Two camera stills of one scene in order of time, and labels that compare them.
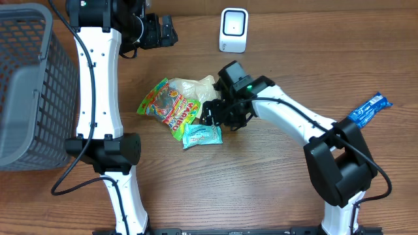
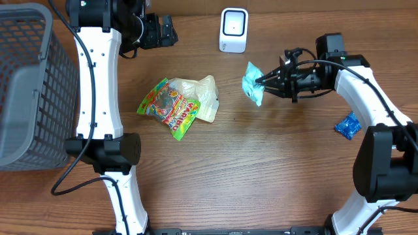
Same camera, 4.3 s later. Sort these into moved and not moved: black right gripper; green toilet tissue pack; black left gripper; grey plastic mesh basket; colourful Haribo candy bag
Moved: green toilet tissue pack; black right gripper
Not moved: colourful Haribo candy bag; black left gripper; grey plastic mesh basket
